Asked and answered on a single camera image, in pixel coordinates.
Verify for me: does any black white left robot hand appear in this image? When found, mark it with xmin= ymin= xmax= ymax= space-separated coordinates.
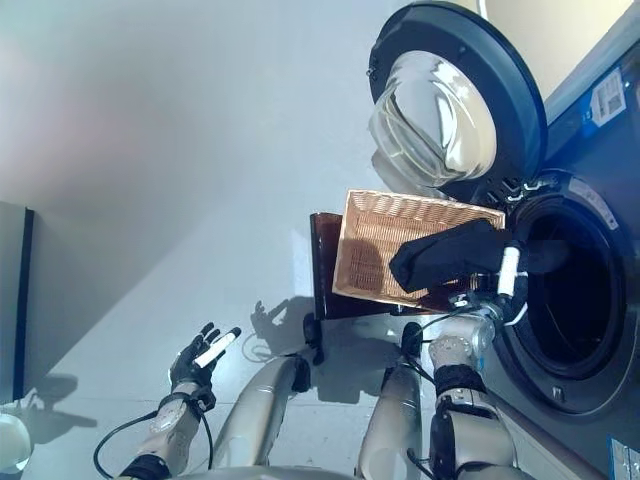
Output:
xmin=169 ymin=321 xmax=243 ymax=397

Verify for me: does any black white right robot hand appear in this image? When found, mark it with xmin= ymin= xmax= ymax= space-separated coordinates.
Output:
xmin=471 ymin=243 xmax=531 ymax=308

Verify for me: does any black garment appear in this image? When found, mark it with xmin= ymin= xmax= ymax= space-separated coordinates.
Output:
xmin=388 ymin=219 xmax=514 ymax=294

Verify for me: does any grey front-load washing machine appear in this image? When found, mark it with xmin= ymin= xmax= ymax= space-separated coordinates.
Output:
xmin=468 ymin=0 xmax=640 ymax=480

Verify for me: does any round glass washing machine door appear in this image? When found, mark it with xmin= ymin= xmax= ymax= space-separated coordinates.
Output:
xmin=366 ymin=0 xmax=550 ymax=195

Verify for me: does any black right robot foot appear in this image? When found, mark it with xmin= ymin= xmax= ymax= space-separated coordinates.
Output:
xmin=401 ymin=321 xmax=424 ymax=367

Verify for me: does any black robot foot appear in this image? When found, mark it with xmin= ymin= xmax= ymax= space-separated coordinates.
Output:
xmin=401 ymin=321 xmax=424 ymax=367
xmin=302 ymin=315 xmax=327 ymax=367

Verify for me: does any black left robot foot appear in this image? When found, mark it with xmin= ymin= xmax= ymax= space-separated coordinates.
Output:
xmin=302 ymin=315 xmax=327 ymax=367

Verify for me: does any silver robot torso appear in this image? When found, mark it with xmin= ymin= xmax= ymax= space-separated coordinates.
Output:
xmin=169 ymin=464 xmax=362 ymax=480

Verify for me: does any rectangular wicker laundry basket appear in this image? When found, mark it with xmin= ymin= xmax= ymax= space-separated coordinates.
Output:
xmin=331 ymin=188 xmax=508 ymax=309

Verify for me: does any amber translucent acrylic stool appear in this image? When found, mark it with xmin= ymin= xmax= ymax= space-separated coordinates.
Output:
xmin=308 ymin=211 xmax=452 ymax=322

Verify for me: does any dark baseboard strip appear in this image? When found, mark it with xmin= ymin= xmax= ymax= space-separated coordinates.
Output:
xmin=11 ymin=206 xmax=36 ymax=402

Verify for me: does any silver right robot leg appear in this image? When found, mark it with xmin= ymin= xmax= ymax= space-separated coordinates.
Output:
xmin=354 ymin=363 xmax=427 ymax=479

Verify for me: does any blue white label sticker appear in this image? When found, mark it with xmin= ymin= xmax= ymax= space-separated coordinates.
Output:
xmin=581 ymin=64 xmax=629 ymax=124

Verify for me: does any colourful energy label sticker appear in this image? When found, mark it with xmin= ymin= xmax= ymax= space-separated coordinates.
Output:
xmin=606 ymin=433 xmax=640 ymax=480

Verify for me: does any white looped floor cable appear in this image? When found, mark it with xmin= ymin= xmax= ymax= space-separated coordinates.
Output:
xmin=241 ymin=333 xmax=274 ymax=363

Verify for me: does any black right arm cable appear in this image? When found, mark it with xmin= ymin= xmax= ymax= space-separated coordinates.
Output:
xmin=406 ymin=298 xmax=502 ymax=477

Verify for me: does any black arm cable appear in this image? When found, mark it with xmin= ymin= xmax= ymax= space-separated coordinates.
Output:
xmin=93 ymin=399 xmax=217 ymax=479
xmin=406 ymin=298 xmax=502 ymax=477

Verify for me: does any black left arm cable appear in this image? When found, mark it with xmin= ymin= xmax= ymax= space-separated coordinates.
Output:
xmin=93 ymin=399 xmax=217 ymax=479

